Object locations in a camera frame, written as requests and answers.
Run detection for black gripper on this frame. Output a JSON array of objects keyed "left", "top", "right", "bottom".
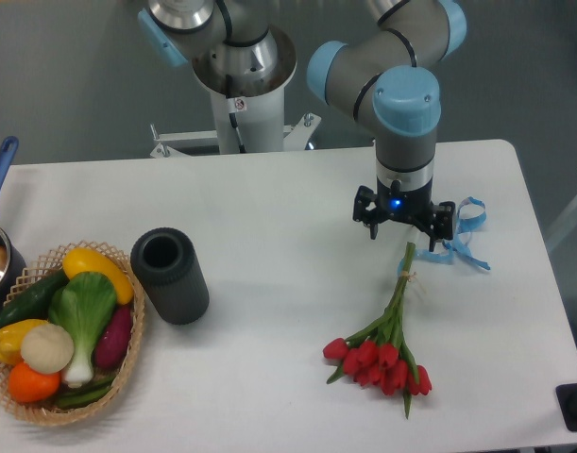
[{"left": 352, "top": 180, "right": 457, "bottom": 252}]

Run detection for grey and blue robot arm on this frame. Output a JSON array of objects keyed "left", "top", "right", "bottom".
[{"left": 138, "top": 1, "right": 467, "bottom": 243}]

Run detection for light blue ribbon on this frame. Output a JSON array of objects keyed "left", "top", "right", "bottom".
[{"left": 415, "top": 196, "right": 491, "bottom": 271}]

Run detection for red tulip bouquet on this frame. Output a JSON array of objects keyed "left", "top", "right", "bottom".
[{"left": 322, "top": 243, "right": 433, "bottom": 416}]

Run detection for dark grey ribbed vase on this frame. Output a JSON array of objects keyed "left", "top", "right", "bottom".
[{"left": 130, "top": 227, "right": 210, "bottom": 325}]

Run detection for black device at table edge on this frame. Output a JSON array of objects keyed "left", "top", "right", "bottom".
[{"left": 555, "top": 383, "right": 577, "bottom": 432}]

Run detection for purple sweet potato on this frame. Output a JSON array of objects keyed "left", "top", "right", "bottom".
[{"left": 94, "top": 306, "right": 132, "bottom": 369}]

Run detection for green bok choy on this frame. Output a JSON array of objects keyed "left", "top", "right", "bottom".
[{"left": 48, "top": 272, "right": 116, "bottom": 389}]

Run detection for woven wicker basket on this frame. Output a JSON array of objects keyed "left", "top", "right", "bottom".
[{"left": 0, "top": 241, "right": 145, "bottom": 427}]

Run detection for dark green bean pods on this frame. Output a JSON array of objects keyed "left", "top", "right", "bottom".
[{"left": 54, "top": 376, "right": 115, "bottom": 410}]

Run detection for green cucumber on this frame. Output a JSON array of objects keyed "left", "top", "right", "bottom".
[{"left": 0, "top": 270, "right": 68, "bottom": 328}]

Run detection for cream white garlic bulb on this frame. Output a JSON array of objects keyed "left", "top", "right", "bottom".
[{"left": 21, "top": 324, "right": 75, "bottom": 375}]

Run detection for orange fruit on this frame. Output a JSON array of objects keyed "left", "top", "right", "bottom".
[{"left": 8, "top": 362, "right": 60, "bottom": 403}]

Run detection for yellow bell pepper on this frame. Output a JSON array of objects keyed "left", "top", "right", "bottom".
[{"left": 0, "top": 319, "right": 47, "bottom": 365}]

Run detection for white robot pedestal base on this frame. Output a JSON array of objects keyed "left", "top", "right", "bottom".
[{"left": 150, "top": 25, "right": 321, "bottom": 158}]

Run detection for white frame at right edge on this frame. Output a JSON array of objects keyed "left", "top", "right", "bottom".
[{"left": 545, "top": 194, "right": 577, "bottom": 253}]

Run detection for black cable on pedestal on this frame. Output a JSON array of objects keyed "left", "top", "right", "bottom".
[{"left": 224, "top": 75, "right": 247, "bottom": 155}]

